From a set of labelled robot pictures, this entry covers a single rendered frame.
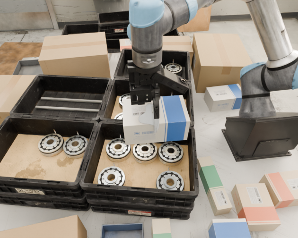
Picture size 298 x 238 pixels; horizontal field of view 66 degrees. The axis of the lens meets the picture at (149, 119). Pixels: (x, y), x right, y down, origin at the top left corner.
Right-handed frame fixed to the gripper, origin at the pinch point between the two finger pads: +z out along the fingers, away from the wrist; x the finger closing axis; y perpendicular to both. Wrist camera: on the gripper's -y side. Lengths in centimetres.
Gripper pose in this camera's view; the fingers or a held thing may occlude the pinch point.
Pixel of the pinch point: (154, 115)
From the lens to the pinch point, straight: 73.3
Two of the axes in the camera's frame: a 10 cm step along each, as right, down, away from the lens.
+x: 1.0, 7.2, -6.9
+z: 0.1, 6.9, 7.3
